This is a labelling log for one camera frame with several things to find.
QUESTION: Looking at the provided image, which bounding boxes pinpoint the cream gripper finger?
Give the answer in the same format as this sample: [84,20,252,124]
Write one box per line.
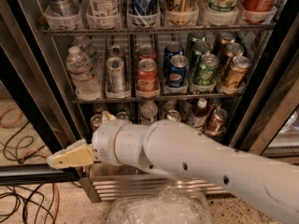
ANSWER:
[102,110,116,124]
[47,139,96,169]

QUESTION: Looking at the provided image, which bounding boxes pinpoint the middle gold soda can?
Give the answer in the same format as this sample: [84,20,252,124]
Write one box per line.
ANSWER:
[218,42,244,77]

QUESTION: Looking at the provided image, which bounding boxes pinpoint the blue tall can top shelf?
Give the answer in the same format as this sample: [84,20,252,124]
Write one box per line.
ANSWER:
[130,0,159,17]

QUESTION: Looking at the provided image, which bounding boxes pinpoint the rear red coca-cola can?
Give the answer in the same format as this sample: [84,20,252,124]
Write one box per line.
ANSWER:
[137,44,157,61]

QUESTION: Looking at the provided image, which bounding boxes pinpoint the red coca-cola can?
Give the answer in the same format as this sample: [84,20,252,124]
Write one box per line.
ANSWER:
[137,44,157,61]
[137,59,158,92]

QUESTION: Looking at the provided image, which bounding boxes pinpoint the silver redbull can rear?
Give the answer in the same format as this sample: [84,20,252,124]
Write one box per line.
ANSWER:
[108,45,125,60]

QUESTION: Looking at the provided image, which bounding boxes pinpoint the middle green soda can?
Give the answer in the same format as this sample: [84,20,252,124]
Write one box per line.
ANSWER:
[190,41,211,74]

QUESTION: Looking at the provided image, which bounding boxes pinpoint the water bottle bottom shelf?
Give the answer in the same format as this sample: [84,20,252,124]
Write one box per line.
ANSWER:
[140,100,158,125]

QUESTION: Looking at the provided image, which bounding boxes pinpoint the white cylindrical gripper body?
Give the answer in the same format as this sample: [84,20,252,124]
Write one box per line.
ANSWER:
[92,119,153,166]

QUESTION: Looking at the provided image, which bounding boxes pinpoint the copper can bottom shelf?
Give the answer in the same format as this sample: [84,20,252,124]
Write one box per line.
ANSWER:
[206,108,228,133]

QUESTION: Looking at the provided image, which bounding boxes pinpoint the rear gold soda can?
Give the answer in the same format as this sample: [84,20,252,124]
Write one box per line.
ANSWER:
[212,32,235,56]

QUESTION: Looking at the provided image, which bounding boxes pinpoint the front red coca-cola can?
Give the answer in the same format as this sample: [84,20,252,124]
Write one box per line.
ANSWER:
[137,59,158,92]

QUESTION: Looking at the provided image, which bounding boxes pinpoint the front clear water bottle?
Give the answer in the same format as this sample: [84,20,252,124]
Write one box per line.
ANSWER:
[65,46,102,101]

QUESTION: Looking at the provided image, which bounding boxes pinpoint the glass fridge door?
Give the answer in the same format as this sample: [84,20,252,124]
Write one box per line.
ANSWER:
[0,48,79,186]
[227,12,299,163]

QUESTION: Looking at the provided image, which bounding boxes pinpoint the green can bottom shelf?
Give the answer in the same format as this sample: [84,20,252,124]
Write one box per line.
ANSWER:
[116,111,130,120]

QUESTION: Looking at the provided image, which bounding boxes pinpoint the amber juice bottle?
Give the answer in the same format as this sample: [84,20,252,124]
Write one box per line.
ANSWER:
[187,98,208,129]

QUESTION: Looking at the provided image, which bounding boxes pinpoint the silver redbull can front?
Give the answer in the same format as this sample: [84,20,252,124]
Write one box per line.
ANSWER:
[106,57,127,93]

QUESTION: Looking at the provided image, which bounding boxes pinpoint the stainless fridge cabinet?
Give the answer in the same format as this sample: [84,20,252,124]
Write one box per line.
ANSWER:
[0,0,298,203]

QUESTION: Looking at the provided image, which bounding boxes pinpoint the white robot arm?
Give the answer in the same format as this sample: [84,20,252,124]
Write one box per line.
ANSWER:
[47,119,299,224]

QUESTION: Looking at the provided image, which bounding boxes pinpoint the gold soda can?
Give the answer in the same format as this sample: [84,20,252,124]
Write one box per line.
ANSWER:
[212,32,235,56]
[221,55,251,89]
[218,42,244,77]

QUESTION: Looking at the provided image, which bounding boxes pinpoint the blue pepsi can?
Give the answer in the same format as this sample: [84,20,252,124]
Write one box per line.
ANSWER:
[164,41,184,76]
[166,54,189,88]

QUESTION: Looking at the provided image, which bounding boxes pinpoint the red can bottom shelf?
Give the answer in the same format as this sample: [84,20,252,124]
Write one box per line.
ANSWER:
[90,114,102,132]

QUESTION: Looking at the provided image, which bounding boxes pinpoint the left glass fridge door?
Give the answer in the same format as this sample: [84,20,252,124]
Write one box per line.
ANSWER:
[0,48,79,186]

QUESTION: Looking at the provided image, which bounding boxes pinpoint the crumpled clear plastic wrap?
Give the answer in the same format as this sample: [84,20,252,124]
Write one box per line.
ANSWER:
[107,187,212,224]

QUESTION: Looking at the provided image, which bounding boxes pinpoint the orange extension cable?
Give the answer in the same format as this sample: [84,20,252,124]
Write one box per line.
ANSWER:
[0,105,61,224]

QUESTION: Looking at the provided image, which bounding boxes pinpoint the silver redbull can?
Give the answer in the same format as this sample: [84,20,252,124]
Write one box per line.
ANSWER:
[106,57,127,93]
[108,45,125,60]

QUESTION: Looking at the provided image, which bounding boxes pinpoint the front green soda can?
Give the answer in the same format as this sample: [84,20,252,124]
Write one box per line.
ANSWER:
[192,53,219,86]

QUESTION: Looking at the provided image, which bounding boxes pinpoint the right glass fridge door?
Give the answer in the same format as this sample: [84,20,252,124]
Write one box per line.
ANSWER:
[227,12,299,163]

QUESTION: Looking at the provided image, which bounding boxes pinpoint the silver can bottom shelf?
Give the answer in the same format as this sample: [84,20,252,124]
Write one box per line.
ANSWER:
[164,109,181,121]

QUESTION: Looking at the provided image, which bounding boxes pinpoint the green soda can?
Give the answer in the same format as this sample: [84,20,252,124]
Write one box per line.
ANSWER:
[190,41,211,74]
[186,32,206,54]
[192,53,219,86]

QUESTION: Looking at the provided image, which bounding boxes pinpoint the rear blue pepsi can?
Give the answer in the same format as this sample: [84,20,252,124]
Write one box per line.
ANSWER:
[164,41,184,76]

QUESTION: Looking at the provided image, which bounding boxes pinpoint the rear clear water bottle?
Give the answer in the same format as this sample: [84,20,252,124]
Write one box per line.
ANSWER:
[73,35,99,73]

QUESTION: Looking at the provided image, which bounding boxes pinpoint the clear water bottle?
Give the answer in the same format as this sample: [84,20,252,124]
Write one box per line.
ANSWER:
[73,35,99,73]
[65,46,102,101]

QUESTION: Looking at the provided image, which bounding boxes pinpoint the white labelled bottle top shelf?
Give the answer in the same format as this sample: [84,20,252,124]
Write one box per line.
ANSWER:
[86,0,121,19]

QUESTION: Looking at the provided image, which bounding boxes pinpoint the black floor cables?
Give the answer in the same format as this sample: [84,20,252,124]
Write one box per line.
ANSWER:
[0,119,82,224]

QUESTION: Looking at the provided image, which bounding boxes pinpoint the front blue pepsi can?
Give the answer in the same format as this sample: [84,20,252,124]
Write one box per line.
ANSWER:
[166,54,189,88]

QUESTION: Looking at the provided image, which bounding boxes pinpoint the rear green soda can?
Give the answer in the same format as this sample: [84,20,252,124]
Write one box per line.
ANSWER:
[186,32,206,54]

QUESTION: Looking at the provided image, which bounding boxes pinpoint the front gold soda can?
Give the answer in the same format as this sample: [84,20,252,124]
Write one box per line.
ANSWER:
[221,55,251,89]

